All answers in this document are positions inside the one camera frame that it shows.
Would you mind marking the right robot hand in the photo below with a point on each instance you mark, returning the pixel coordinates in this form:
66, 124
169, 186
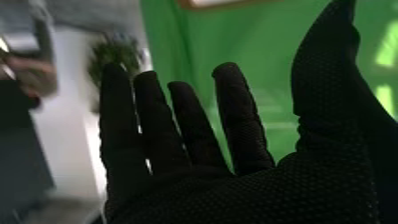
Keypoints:
236, 196

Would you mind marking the person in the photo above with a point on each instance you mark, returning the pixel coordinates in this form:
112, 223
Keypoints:
18, 150

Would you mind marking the green potted plant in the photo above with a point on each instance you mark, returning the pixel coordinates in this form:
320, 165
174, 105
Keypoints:
112, 55

